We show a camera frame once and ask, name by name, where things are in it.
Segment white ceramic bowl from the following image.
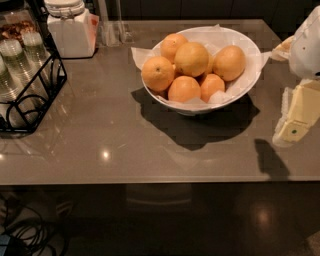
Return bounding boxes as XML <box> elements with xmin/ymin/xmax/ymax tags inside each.
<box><xmin>141</xmin><ymin>26</ymin><xmax>263</xmax><ymax>117</ymax></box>

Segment black cables on floor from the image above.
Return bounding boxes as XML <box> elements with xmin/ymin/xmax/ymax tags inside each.
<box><xmin>0</xmin><ymin>193</ymin><xmax>73</xmax><ymax>256</ymax></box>

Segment glass jar with nuts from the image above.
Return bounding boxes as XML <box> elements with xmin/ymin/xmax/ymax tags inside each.
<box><xmin>0</xmin><ymin>9</ymin><xmax>38</xmax><ymax>44</ymax></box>

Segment orange at bowl back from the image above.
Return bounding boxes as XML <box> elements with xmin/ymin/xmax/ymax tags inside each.
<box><xmin>160</xmin><ymin>33</ymin><xmax>188</xmax><ymax>63</ymax></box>

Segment white lidded jar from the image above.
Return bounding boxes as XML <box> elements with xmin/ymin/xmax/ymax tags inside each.
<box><xmin>44</xmin><ymin>0</ymin><xmax>99</xmax><ymax>59</ymax></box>

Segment black wire rack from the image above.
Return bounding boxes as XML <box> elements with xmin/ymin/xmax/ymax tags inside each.
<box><xmin>0</xmin><ymin>0</ymin><xmax>67</xmax><ymax>133</ymax></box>

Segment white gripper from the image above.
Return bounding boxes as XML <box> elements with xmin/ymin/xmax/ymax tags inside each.
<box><xmin>271</xmin><ymin>6</ymin><xmax>320</xmax><ymax>147</ymax></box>

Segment orange at bowl front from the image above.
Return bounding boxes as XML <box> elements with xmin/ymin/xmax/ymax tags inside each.
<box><xmin>168</xmin><ymin>76</ymin><xmax>201</xmax><ymax>103</ymax></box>

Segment clear acrylic stand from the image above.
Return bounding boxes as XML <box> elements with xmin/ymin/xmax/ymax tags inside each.
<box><xmin>98</xmin><ymin>0</ymin><xmax>134</xmax><ymax>47</ymax></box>

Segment orange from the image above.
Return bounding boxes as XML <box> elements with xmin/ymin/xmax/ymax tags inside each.
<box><xmin>168</xmin><ymin>76</ymin><xmax>201</xmax><ymax>103</ymax></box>
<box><xmin>200</xmin><ymin>74</ymin><xmax>225</xmax><ymax>102</ymax></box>
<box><xmin>141</xmin><ymin>56</ymin><xmax>175</xmax><ymax>92</ymax></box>
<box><xmin>174</xmin><ymin>42</ymin><xmax>209</xmax><ymax>77</ymax></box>
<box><xmin>160</xmin><ymin>33</ymin><xmax>188</xmax><ymax>63</ymax></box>
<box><xmin>213</xmin><ymin>45</ymin><xmax>246</xmax><ymax>82</ymax></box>

